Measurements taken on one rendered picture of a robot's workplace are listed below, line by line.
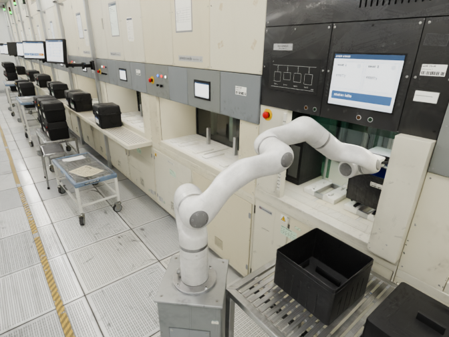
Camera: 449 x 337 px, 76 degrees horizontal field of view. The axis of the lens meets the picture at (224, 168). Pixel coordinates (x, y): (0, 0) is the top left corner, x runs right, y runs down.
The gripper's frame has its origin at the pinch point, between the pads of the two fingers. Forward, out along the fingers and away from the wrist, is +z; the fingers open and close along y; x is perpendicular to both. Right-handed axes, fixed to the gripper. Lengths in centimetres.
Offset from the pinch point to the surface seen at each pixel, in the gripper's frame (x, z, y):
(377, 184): -11.2, -9.0, 5.5
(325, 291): -29, -72, 24
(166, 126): -21, -31, -192
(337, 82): 36.6, -29.1, -12.6
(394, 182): 2.0, -32.1, 21.4
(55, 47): 48, -94, -346
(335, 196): -29.7, -4.9, -18.1
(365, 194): -19.3, -8.4, 0.3
